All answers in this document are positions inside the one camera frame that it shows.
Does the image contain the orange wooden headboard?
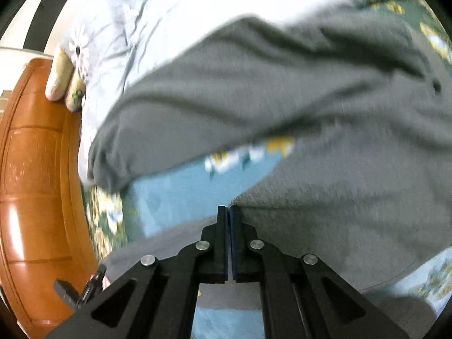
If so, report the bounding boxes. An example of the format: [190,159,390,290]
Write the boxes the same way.
[1,58,97,338]

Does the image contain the white wardrobe with black stripe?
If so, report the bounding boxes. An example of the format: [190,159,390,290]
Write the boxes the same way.
[1,0,68,93]

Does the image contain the teal floral plush blanket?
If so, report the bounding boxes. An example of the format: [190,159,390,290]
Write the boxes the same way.
[82,0,452,339]

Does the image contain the light blue floral duvet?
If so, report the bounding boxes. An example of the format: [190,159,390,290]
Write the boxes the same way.
[57,0,418,188]

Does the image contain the lower yellow floral pillow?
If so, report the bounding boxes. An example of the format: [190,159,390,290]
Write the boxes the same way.
[65,71,86,112]

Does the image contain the grey sweatpants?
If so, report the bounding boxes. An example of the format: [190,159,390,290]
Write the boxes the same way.
[89,11,451,338]

